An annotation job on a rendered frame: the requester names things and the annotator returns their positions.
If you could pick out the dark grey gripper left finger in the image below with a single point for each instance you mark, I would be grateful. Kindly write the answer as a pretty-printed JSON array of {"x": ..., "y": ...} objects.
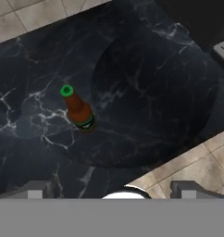
[{"x": 39, "y": 189}]

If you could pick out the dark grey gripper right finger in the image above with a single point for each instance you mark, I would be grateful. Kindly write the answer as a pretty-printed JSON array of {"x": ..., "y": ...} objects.
[{"x": 184, "y": 189}]

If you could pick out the white round stool seat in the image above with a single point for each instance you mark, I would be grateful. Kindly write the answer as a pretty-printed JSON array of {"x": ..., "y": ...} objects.
[{"x": 125, "y": 194}]

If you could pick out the brown bottle with green cap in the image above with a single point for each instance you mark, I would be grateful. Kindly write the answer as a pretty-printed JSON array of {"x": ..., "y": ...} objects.
[{"x": 80, "y": 112}]

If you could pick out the grey ribbed appliance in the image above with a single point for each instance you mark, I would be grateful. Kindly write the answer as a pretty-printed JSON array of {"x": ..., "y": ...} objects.
[{"x": 223, "y": 51}]

